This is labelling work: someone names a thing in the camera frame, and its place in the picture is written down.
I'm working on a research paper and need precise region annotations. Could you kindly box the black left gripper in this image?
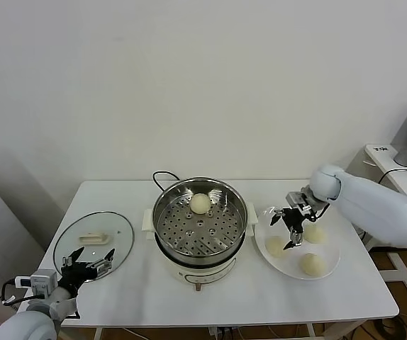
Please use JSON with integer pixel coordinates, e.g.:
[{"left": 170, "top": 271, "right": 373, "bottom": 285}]
[{"left": 60, "top": 246, "right": 116, "bottom": 295}]

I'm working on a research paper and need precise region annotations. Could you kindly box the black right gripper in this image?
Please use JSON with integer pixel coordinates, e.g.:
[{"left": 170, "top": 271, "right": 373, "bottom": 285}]
[{"left": 269, "top": 208, "right": 311, "bottom": 251}]

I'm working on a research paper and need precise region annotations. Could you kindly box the white steamed baozi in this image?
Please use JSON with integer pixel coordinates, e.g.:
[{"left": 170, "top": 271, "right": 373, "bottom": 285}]
[
  {"left": 265, "top": 236, "right": 289, "bottom": 259},
  {"left": 189, "top": 193, "right": 212, "bottom": 215},
  {"left": 297, "top": 253, "right": 327, "bottom": 276},
  {"left": 302, "top": 226, "right": 328, "bottom": 244}
]

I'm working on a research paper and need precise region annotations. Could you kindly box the glass lid with white handle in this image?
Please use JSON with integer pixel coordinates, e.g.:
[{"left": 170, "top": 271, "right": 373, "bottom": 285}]
[{"left": 52, "top": 211, "right": 135, "bottom": 283}]

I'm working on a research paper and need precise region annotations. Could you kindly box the stainless steel steamer basket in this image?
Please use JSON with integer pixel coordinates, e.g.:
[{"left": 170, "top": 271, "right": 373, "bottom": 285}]
[{"left": 142, "top": 178, "right": 260, "bottom": 259}]

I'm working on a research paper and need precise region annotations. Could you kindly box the white round plate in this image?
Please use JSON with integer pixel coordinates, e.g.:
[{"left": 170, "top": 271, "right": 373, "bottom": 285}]
[{"left": 254, "top": 204, "right": 342, "bottom": 281}]

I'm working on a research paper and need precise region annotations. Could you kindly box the white electric cooker base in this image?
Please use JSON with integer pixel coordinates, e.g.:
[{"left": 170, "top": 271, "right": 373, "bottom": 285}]
[{"left": 143, "top": 225, "right": 257, "bottom": 293}]

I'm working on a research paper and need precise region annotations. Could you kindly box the white side desk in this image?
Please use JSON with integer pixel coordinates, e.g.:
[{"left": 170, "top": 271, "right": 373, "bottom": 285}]
[{"left": 362, "top": 143, "right": 407, "bottom": 304}]

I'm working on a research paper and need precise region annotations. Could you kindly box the white power strip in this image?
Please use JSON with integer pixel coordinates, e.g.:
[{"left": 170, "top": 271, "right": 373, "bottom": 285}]
[{"left": 208, "top": 326, "right": 235, "bottom": 340}]

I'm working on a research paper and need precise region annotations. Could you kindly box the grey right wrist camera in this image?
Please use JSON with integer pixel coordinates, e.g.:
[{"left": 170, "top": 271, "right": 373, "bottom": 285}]
[{"left": 286, "top": 191, "right": 313, "bottom": 213}]

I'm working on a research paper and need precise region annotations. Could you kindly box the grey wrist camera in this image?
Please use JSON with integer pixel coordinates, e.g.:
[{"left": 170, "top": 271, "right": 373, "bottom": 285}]
[
  {"left": 286, "top": 191, "right": 313, "bottom": 213},
  {"left": 14, "top": 269, "right": 60, "bottom": 295}
]

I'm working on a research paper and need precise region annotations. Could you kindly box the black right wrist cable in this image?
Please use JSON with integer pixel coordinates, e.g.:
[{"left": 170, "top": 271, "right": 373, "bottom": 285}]
[{"left": 304, "top": 201, "right": 332, "bottom": 222}]

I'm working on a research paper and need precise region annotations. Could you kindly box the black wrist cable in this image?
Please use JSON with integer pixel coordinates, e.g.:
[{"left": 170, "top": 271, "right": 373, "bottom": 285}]
[
  {"left": 304, "top": 201, "right": 332, "bottom": 222},
  {"left": 0, "top": 278, "right": 30, "bottom": 306}
]

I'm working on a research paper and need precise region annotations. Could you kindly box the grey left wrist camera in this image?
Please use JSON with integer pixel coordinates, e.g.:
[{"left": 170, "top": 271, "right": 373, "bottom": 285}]
[{"left": 14, "top": 269, "right": 60, "bottom": 295}]

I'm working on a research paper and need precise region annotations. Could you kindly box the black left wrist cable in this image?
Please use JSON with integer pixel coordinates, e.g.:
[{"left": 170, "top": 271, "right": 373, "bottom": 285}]
[{"left": 0, "top": 278, "right": 30, "bottom": 306}]

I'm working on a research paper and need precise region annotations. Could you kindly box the black cooker power cord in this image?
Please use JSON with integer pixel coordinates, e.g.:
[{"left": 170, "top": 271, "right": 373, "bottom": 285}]
[{"left": 152, "top": 171, "right": 182, "bottom": 194}]

